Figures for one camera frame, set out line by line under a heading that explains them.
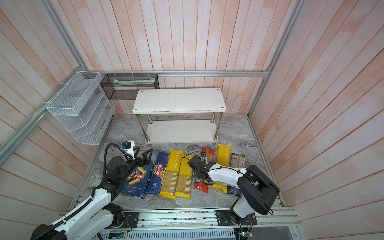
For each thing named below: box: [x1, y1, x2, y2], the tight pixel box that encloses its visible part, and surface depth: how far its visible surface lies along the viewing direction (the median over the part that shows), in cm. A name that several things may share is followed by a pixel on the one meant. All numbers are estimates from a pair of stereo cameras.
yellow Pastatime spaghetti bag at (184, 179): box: [174, 154, 196, 199], surface depth 85 cm
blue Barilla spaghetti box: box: [146, 151, 170, 196], surface depth 87 cm
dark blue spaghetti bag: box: [227, 184, 242, 199], surface depth 83 cm
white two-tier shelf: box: [132, 88, 227, 145], surface depth 95 cm
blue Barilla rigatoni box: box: [121, 162, 155, 199], surface depth 81 cm
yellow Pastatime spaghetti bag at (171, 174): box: [158, 149, 184, 199], surface depth 88 cm
